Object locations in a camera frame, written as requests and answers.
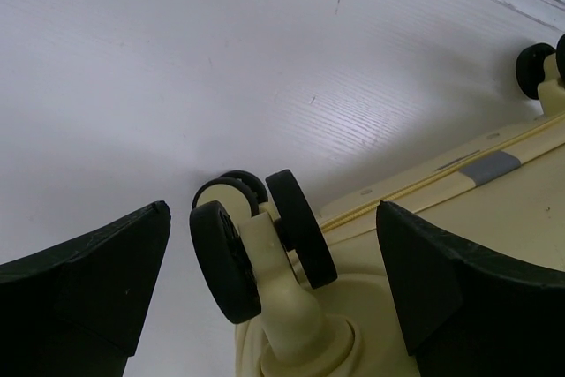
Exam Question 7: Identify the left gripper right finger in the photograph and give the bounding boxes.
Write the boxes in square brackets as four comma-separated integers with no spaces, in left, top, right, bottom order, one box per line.
[376,201,564,376]

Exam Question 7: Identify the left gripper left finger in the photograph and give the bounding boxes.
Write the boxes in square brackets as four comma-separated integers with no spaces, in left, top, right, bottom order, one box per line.
[1,200,171,376]

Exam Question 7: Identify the yellow suitcase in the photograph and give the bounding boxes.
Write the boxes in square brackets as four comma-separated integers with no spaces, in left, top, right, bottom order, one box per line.
[189,42,564,376]

